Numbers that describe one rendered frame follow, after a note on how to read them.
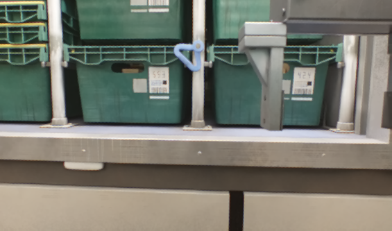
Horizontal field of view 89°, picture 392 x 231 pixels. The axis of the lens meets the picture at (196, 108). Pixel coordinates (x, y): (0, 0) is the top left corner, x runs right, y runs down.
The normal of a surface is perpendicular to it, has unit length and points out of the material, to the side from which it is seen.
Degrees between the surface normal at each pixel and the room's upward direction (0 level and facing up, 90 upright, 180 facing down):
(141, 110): 98
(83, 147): 90
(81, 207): 90
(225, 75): 94
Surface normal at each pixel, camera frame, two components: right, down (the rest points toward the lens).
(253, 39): 0.00, 0.08
